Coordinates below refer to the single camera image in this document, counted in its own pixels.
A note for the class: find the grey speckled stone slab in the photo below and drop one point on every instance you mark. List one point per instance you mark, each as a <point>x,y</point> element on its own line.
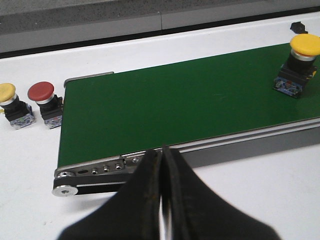
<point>29,15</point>

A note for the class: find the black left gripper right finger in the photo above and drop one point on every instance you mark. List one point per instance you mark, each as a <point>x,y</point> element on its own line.
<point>194,212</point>

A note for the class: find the small black sensor block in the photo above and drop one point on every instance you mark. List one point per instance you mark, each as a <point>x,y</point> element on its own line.
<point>298,28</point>

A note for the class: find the aluminium conveyor side rail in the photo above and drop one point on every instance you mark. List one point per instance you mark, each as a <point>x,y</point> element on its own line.
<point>251,143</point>

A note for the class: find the black conveyor drive belt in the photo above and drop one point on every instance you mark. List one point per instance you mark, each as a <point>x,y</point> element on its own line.
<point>85,186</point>

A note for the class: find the left conveyor end bracket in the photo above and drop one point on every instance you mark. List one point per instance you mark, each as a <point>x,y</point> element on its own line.
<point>110,170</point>

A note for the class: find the green conveyor belt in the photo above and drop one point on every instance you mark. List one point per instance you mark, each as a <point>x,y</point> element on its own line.
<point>122,113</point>

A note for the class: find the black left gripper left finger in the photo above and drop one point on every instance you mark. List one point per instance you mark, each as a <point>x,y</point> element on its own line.
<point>131,214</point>

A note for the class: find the yellow button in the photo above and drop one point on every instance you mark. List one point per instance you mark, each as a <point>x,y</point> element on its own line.
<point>17,112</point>
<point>299,67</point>

